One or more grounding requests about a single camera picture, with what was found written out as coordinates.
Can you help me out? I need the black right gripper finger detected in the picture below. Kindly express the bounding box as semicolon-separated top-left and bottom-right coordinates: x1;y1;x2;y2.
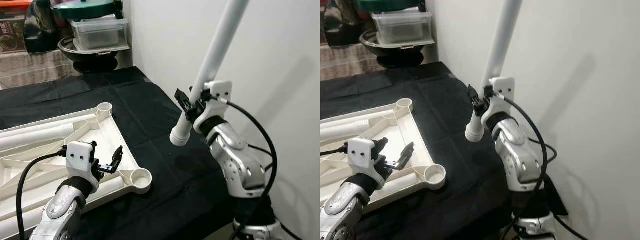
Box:
467;84;480;113
174;87;189;116

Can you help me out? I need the white plastic table leg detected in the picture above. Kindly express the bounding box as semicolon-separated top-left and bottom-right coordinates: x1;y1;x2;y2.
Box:
320;118;372;145
464;0;524;144
169;0;251;147
0;122;77;153

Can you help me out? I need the white plastic children table top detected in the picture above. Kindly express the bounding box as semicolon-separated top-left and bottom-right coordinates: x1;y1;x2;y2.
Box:
320;97;447;213
0;101;153;240

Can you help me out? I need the black tablecloth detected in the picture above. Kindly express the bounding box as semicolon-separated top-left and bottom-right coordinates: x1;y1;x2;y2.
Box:
320;61;526;240
0;66;251;240

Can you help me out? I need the black wok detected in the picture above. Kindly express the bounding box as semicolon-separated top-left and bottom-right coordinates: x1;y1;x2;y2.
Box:
57;37;128;73
360;29;432;68

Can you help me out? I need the clear plastic storage box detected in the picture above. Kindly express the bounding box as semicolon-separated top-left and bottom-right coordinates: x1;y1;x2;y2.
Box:
70;19;130;51
371;11;433;45

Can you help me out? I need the black plastic bag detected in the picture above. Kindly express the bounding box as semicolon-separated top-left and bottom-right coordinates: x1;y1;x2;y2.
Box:
324;0;361;48
24;0;63;55

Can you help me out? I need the dark green round lid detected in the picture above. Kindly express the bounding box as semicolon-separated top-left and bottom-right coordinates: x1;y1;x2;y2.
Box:
352;0;418;12
52;0;116;21

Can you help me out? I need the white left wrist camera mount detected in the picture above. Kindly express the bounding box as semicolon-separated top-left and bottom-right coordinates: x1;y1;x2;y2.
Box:
347;137;386;188
65;141;101;193

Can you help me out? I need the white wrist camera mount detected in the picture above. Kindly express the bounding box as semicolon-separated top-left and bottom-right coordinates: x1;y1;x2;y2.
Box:
65;141;101;193
347;137;386;188
192;80;233;132
481;76;516;126

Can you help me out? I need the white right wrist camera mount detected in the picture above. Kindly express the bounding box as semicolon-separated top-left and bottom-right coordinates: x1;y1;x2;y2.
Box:
481;76;516;126
192;80;233;132

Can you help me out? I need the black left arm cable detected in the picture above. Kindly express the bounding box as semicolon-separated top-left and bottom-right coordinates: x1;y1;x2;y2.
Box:
16;146;69;240
320;145;351;156

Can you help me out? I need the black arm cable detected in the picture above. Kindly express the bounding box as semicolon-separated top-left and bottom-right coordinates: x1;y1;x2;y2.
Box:
320;145;351;156
200;92;278;240
485;90;558;240
16;146;69;240

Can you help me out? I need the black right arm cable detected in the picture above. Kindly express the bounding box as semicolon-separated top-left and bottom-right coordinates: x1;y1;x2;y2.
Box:
485;90;558;240
200;92;278;240

